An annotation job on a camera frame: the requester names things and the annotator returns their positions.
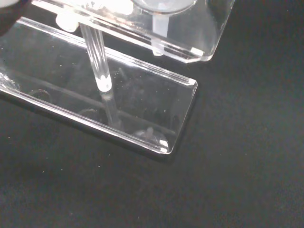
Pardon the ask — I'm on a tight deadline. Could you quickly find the black bench cloth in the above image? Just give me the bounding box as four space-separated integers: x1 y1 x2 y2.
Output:
0 0 304 228

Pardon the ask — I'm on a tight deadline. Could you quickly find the clear acrylic funnel stand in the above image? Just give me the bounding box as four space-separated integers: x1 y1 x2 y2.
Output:
0 0 235 156

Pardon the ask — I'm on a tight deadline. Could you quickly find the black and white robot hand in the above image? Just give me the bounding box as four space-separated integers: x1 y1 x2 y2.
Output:
0 0 19 10

